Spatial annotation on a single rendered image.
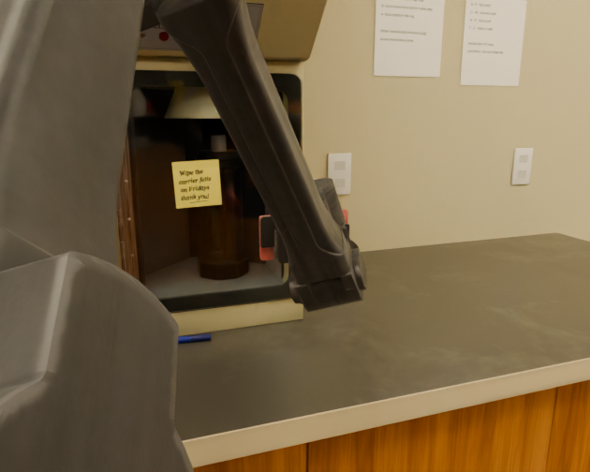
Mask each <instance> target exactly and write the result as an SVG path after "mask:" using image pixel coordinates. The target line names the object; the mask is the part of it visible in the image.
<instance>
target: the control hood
mask: <svg viewBox="0 0 590 472"><path fill-rule="evenodd" d="M327 1H328V0H246V3H256V4H264V6H263V10H262V15H261V20H260V25H259V29H258V38H257V42H258V45H259V48H260V50H261V52H262V55H263V57H264V60H270V61H297V62H304V61H307V59H309V58H310V54H311V51H312V49H313V46H314V43H315V39H316V36H317V31H318V28H319V25H320V22H321V19H322V16H323V13H324V9H325V7H326V4H327ZM137 56H158V57H186V56H185V54H184V52H183V51H162V50H138V55H137ZM186 58H187V57H186Z"/></svg>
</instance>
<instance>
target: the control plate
mask: <svg viewBox="0 0 590 472"><path fill-rule="evenodd" d="M246 4H247V8H248V12H249V16H250V20H251V23H252V26H253V30H254V33H255V36H256V38H258V29H259V25H260V20H261V15H262V10H263V6H264V4H256V3H246ZM143 32H144V33H145V34H146V37H145V38H140V42H139V48H138V50H162V51H181V48H180V47H179V46H178V44H177V43H176V42H175V41H174V39H173V38H172V37H171V36H170V35H169V39H168V40H166V41H162V40H160V39H159V34H160V33H161V32H165V31H164V29H163V27H162V26H161V24H160V25H158V26H156V27H153V28H151V29H148V30H146V31H143Z"/></svg>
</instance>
